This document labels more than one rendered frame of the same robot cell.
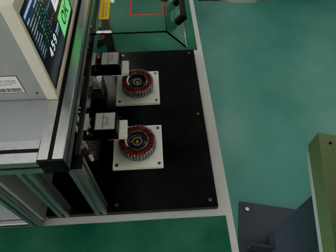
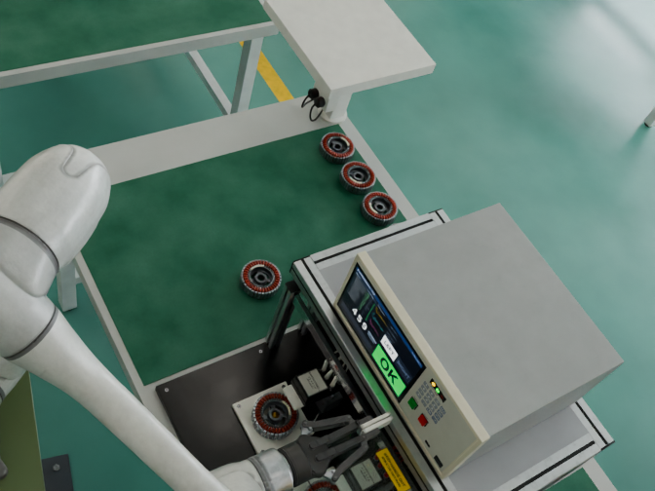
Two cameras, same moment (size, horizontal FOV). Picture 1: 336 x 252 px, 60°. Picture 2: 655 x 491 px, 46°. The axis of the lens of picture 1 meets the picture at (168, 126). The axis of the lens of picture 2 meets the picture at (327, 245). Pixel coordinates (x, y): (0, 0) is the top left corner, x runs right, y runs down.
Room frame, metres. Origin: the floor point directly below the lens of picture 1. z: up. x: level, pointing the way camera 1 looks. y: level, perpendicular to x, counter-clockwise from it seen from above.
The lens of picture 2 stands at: (0.99, -0.50, 2.53)
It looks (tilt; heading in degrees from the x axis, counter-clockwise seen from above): 52 degrees down; 135
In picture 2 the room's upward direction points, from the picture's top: 22 degrees clockwise
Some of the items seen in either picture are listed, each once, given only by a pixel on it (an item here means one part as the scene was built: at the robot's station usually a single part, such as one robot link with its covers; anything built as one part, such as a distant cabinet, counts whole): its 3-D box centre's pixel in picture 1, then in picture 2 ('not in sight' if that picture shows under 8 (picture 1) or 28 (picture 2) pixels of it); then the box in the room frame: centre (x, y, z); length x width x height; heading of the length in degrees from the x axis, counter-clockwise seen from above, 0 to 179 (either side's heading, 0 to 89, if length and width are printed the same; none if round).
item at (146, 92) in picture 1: (137, 83); not in sight; (0.70, 0.11, 0.80); 0.11 x 0.11 x 0.04
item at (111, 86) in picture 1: (134, 118); (300, 463); (0.57, 0.11, 0.76); 0.64 x 0.47 x 0.02; 3
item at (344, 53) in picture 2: not in sight; (330, 91); (-0.36, 0.63, 0.98); 0.37 x 0.35 x 0.46; 3
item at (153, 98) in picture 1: (138, 88); not in sight; (0.70, 0.11, 0.78); 0.15 x 0.15 x 0.01; 3
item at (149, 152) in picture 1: (137, 142); (275, 415); (0.45, 0.09, 0.80); 0.11 x 0.11 x 0.04
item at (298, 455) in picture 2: not in sight; (305, 458); (0.67, -0.02, 1.18); 0.09 x 0.08 x 0.07; 93
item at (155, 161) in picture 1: (138, 146); (273, 419); (0.45, 0.09, 0.78); 0.15 x 0.15 x 0.01; 3
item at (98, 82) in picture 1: (96, 85); not in sight; (0.69, 0.25, 0.80); 0.07 x 0.05 x 0.06; 3
